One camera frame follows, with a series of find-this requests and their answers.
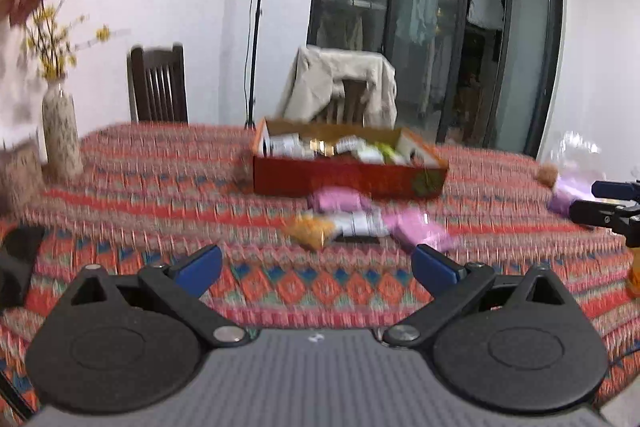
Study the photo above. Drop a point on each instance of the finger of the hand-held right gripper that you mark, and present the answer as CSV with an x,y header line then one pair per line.
x,y
605,214
612,190

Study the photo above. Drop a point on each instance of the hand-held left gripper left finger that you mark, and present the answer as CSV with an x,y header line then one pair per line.
x,y
200,266

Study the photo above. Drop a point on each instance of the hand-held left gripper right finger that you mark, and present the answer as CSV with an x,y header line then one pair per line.
x,y
435,266

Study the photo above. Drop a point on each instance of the pink snack packet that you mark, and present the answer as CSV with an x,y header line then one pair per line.
x,y
420,232
340,199
565,199

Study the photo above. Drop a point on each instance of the orange cardboard box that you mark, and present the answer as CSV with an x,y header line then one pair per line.
x,y
345,179

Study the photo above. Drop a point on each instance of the heap of mixed snack packets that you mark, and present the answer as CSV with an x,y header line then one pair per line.
x,y
350,149

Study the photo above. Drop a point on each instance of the clear plastic bag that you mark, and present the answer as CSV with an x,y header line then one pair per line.
x,y
575,152

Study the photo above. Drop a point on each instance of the small brown snack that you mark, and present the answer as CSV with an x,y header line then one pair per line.
x,y
546,174

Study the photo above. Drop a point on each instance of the orange cookie white packet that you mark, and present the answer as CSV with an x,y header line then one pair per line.
x,y
345,224

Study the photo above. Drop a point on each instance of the dark framed glass sliding door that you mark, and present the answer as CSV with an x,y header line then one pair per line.
x,y
525,57

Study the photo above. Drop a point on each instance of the black case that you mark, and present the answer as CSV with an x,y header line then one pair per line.
x,y
20,262

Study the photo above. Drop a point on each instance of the wooden chair under jacket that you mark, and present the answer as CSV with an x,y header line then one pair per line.
x,y
350,99

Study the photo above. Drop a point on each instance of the dark wooden chair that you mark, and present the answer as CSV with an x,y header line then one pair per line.
x,y
157,82

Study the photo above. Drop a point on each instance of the floral ceramic vase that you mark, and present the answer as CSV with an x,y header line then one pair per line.
x,y
62,132

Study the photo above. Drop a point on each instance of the clear container of seeds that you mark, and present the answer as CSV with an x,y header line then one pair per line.
x,y
20,179

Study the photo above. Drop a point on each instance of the beige jacket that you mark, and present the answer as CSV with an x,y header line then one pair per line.
x,y
310,82

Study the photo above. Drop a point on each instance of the white hanging garment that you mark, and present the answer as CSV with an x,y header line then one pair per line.
x,y
487,2

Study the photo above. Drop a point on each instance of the black light stand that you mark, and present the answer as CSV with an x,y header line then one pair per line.
x,y
257,7

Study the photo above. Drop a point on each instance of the yellow flower branches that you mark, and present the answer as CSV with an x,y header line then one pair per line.
x,y
50,42

